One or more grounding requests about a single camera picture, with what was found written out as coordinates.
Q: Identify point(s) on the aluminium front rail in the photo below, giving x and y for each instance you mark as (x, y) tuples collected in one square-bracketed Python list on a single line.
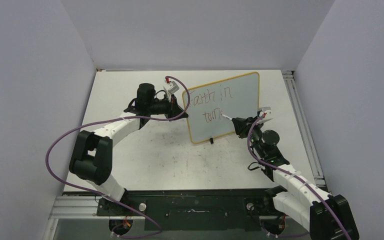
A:
[(80, 205)]

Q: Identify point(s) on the aluminium rail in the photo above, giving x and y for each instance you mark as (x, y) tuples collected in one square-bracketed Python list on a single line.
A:
[(80, 205), (309, 145)]

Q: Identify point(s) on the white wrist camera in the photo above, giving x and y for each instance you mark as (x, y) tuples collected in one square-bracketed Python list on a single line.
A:
[(170, 87), (265, 113)]

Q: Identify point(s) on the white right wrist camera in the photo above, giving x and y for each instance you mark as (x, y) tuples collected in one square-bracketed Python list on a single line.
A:
[(265, 113)]

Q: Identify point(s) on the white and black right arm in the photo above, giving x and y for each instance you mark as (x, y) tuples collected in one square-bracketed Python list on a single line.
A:
[(323, 215)]

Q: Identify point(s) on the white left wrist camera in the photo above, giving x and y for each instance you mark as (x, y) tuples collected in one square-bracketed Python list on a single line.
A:
[(170, 87)]

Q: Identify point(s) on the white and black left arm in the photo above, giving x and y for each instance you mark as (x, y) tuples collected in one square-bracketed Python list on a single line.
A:
[(92, 156)]

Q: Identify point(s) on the yellow framed whiteboard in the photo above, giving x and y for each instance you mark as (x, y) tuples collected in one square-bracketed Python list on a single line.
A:
[(235, 97)]

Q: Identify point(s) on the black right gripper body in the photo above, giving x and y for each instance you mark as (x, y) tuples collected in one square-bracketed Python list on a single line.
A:
[(256, 131)]

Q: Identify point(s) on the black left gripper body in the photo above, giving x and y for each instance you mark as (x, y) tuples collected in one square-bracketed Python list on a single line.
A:
[(170, 105)]

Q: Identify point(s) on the aluminium right side rail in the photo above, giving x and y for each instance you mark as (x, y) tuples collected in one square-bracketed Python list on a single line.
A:
[(309, 145)]

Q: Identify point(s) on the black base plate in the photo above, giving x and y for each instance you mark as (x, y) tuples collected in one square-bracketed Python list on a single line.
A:
[(210, 210)]

